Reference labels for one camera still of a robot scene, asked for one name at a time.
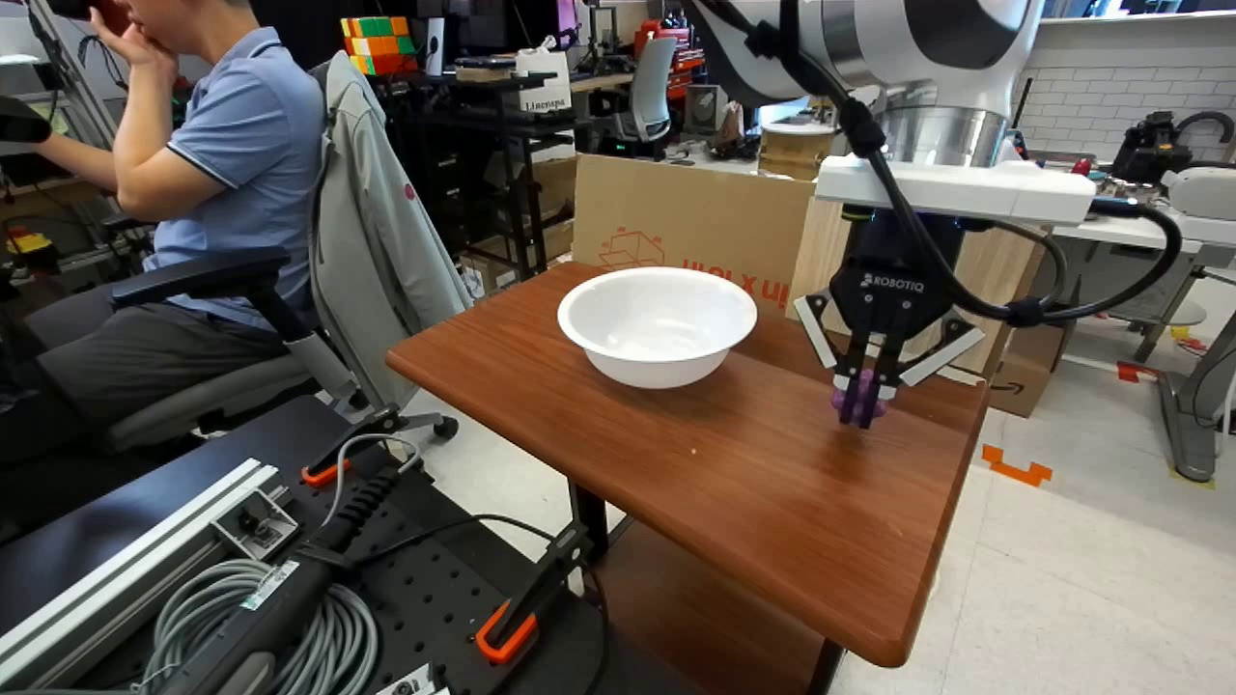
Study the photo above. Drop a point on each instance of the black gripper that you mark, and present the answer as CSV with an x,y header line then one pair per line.
x,y
895,276

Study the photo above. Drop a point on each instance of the small purple toy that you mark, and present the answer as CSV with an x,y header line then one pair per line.
x,y
853,412

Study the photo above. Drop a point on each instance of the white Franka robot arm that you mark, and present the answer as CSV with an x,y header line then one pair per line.
x,y
891,40

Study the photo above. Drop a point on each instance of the white plastic bowl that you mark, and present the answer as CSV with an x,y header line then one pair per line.
x,y
658,348

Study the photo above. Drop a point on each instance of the beige cylindrical container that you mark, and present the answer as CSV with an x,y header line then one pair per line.
x,y
798,147

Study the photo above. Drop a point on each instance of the large brown cardboard panel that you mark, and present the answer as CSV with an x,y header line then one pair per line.
x,y
680,215

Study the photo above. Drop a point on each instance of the grey high back office chair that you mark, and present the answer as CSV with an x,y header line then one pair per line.
x,y
655,84

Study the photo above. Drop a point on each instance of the white desk with grey legs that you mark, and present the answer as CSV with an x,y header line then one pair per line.
x,y
1200,196

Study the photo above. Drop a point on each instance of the grey jacket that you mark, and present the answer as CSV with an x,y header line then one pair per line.
x,y
373,255

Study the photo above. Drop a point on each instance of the colourful cube box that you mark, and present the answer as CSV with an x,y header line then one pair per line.
x,y
381,43

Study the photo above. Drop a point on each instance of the man in blue polo shirt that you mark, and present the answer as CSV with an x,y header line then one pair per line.
x,y
243,139

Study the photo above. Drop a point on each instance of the grey office chair with armrests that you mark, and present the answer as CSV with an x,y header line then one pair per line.
x,y
207,276

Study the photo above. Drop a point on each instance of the grey tripod legs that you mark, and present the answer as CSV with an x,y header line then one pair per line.
x,y
65,71

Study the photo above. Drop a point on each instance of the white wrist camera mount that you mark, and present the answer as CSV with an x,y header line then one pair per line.
x,y
952,192

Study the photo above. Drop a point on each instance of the wooden table with black frame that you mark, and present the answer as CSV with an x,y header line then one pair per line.
x,y
721,487

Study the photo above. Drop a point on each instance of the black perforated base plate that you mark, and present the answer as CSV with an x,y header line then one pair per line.
x,y
426,581

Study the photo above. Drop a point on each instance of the short aluminium extrusion rail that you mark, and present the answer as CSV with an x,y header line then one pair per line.
x,y
414,681

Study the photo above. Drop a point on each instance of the long aluminium extrusion rail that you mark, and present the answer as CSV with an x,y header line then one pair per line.
x,y
130,564

